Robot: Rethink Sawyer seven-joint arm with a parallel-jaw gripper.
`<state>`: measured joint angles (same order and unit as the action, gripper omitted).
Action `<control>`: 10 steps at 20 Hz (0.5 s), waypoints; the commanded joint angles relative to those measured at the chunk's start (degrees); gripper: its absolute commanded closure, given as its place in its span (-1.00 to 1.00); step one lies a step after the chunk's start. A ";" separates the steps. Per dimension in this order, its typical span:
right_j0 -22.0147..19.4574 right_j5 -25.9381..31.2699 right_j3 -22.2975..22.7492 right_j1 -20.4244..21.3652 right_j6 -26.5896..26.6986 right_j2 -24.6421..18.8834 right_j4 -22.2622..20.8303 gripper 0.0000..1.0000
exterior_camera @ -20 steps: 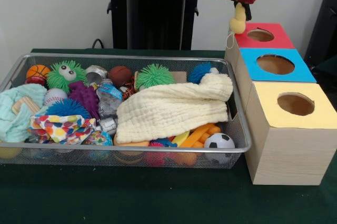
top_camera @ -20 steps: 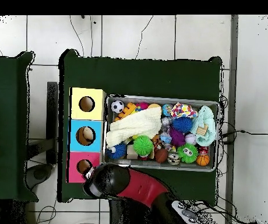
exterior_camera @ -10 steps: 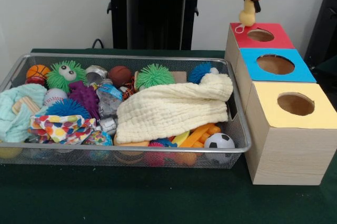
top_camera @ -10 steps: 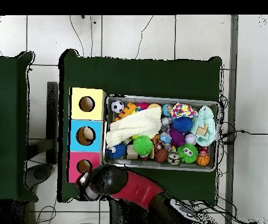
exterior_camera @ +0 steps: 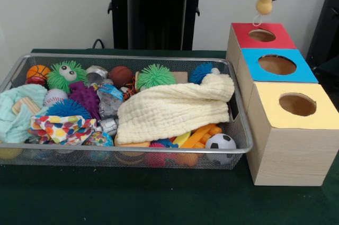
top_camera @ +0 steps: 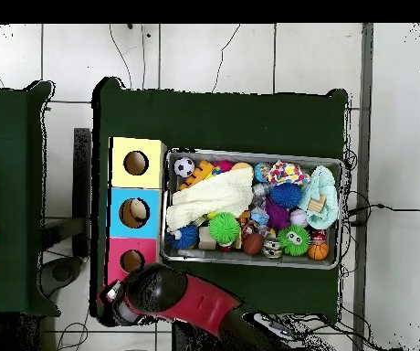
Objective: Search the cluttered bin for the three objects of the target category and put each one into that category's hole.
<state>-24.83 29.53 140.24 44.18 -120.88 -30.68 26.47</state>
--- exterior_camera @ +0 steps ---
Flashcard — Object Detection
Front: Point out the yellow plush toy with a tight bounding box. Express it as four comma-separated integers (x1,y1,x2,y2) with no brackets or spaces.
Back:
253,0,273,27

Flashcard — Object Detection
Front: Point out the green puffer toy with eyes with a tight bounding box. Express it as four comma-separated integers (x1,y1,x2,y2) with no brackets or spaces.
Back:
47,60,88,93
136,64,177,92

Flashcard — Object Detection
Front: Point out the cream muslin cloth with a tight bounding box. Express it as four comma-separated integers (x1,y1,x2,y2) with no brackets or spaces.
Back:
116,73,235,145

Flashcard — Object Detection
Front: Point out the mint green cloth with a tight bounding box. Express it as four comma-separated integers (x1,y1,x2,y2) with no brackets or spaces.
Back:
0,84,48,143

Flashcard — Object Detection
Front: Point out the wooden box with three holes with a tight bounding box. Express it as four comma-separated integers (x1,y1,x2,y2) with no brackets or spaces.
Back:
226,22,339,186

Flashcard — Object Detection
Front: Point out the shallow metal mesh bin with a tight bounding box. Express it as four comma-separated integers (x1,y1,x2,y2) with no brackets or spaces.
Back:
0,52,254,170

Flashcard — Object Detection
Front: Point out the black upright panel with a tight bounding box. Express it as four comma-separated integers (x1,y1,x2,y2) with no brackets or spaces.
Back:
306,0,339,69

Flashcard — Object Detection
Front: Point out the dark green table cloth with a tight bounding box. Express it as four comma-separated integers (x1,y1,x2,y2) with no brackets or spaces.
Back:
311,55,339,77
0,48,339,225

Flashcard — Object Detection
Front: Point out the large blue puffer ball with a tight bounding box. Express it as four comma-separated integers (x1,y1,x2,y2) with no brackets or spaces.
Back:
189,62,221,85

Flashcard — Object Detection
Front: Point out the small soccer ball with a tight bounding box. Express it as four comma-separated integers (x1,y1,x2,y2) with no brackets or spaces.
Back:
204,133,237,151

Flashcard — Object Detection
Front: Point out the purple spiky rubber toy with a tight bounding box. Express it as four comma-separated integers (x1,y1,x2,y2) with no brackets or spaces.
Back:
68,81,101,120

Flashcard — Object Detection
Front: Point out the small blue puffer ball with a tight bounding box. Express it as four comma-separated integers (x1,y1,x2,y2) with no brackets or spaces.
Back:
46,99,92,120

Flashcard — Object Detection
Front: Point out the small orange basketball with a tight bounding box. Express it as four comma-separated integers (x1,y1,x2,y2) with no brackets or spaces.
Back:
26,65,52,80

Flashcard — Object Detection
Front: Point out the white polka dot cloth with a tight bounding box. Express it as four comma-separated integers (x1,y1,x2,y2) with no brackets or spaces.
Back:
28,115,97,146

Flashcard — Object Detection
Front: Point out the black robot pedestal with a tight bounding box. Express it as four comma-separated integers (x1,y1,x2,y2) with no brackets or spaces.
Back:
102,0,214,51

